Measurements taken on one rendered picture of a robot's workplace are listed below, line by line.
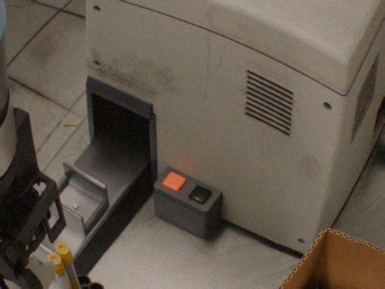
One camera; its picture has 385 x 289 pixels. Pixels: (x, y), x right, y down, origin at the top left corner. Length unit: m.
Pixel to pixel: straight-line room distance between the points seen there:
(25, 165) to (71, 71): 1.75
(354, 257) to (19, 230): 0.35
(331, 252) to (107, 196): 0.25
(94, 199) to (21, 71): 1.46
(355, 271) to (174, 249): 0.23
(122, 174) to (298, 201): 0.19
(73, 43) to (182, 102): 1.56
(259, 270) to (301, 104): 0.22
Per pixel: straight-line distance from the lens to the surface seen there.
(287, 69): 0.75
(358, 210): 0.98
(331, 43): 0.71
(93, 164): 0.95
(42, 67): 2.36
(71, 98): 2.26
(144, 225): 0.96
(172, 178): 0.92
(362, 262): 0.80
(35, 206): 0.59
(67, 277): 0.85
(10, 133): 0.51
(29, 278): 0.60
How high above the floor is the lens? 1.66
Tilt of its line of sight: 51 degrees down
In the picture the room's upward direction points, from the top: 1 degrees clockwise
